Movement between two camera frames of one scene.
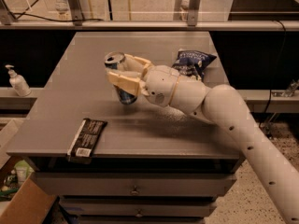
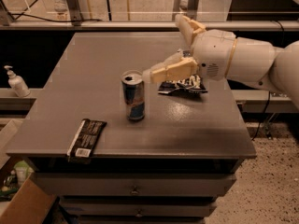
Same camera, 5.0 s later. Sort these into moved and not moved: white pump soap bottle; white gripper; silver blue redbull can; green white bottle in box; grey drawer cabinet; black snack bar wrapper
Moved: silver blue redbull can; white gripper
Not moved: black snack bar wrapper; green white bottle in box; grey drawer cabinet; white pump soap bottle
